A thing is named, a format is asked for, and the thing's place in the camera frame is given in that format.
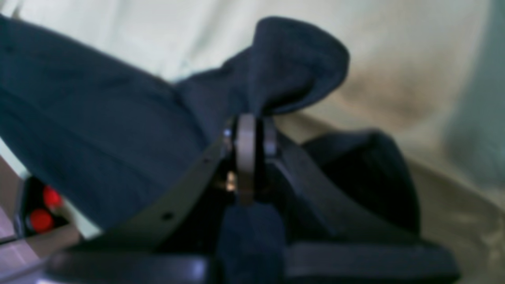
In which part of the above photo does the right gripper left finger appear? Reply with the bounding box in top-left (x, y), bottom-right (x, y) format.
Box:
top-left (79, 114), bottom-right (257, 252)

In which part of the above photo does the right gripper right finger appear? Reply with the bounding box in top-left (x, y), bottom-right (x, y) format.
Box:
top-left (263, 118), bottom-right (434, 247)

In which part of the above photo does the black T-shirt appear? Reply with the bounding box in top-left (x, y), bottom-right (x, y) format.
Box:
top-left (1, 16), bottom-right (420, 284)

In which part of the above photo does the pale green table cloth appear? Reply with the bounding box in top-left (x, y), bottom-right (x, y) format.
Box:
top-left (1, 0), bottom-right (504, 284)

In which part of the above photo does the blue orange bar clamp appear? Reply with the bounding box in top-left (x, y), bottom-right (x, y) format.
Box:
top-left (13, 176), bottom-right (71, 239)

